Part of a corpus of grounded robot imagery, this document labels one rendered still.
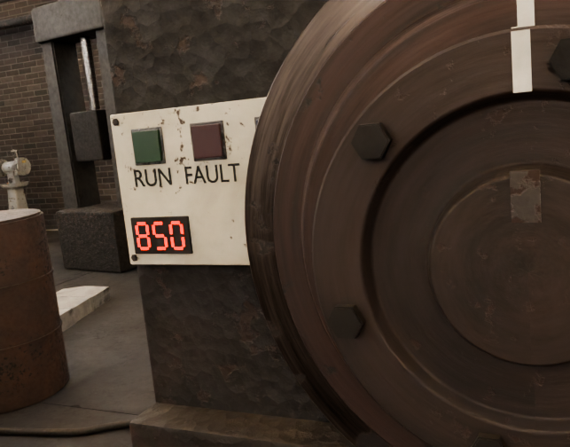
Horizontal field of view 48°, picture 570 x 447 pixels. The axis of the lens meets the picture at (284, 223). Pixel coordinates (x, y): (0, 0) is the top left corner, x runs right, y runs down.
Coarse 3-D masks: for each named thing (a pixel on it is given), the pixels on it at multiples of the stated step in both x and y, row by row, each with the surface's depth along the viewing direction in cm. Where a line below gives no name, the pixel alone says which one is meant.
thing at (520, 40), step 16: (528, 0) 40; (528, 16) 40; (512, 32) 36; (528, 32) 36; (512, 48) 37; (528, 48) 36; (512, 64) 37; (528, 64) 36; (512, 80) 37; (528, 80) 36
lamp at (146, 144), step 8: (136, 136) 74; (144, 136) 73; (152, 136) 73; (136, 144) 74; (144, 144) 74; (152, 144) 73; (136, 152) 74; (144, 152) 74; (152, 152) 73; (160, 152) 73; (136, 160) 75; (144, 160) 74; (152, 160) 74; (160, 160) 73
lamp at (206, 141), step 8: (192, 128) 71; (200, 128) 70; (208, 128) 70; (216, 128) 69; (192, 136) 71; (200, 136) 70; (208, 136) 70; (216, 136) 70; (200, 144) 71; (208, 144) 70; (216, 144) 70; (200, 152) 71; (208, 152) 70; (216, 152) 70
